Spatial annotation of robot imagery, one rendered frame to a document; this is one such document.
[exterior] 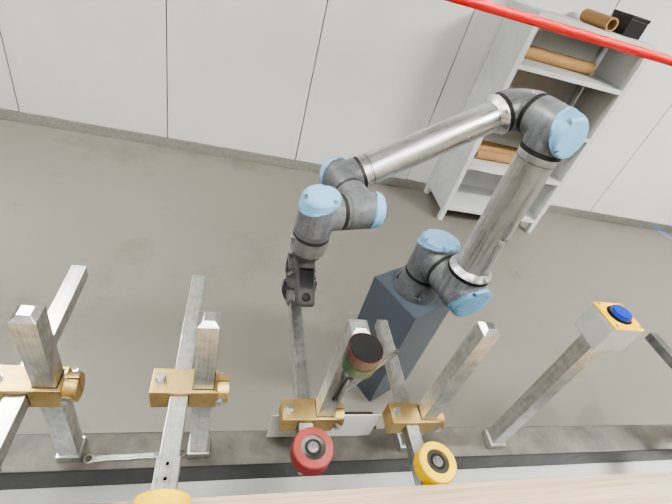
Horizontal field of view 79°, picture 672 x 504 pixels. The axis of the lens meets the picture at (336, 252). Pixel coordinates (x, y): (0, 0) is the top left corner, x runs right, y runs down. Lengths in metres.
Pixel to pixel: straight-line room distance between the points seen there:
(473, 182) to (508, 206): 2.68
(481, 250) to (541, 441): 0.57
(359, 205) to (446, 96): 2.61
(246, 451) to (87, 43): 2.92
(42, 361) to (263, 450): 0.51
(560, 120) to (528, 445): 0.87
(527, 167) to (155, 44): 2.64
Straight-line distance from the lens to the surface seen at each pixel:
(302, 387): 0.96
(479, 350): 0.84
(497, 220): 1.31
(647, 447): 1.65
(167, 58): 3.31
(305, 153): 3.47
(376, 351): 0.69
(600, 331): 0.95
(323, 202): 0.90
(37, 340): 0.75
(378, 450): 1.13
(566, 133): 1.20
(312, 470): 0.84
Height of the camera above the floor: 1.66
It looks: 38 degrees down
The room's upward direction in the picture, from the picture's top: 18 degrees clockwise
